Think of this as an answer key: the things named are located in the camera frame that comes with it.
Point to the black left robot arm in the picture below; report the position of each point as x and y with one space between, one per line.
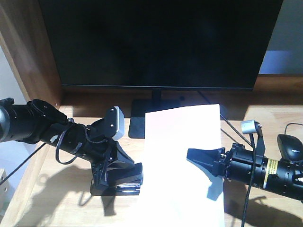
40 121

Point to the white paper sheet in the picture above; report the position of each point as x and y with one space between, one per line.
176 192

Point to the black monitor stand base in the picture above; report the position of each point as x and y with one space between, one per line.
142 106

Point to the black orange stapler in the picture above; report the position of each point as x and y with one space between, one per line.
120 182

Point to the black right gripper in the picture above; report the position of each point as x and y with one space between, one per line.
235 164

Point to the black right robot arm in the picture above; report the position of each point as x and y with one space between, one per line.
279 177

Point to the wooden desk with drawers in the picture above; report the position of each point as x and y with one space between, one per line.
51 195

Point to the black monitor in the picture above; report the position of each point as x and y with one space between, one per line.
181 44

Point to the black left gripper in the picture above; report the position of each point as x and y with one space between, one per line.
87 142

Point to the black computer mouse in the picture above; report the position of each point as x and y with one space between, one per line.
291 148

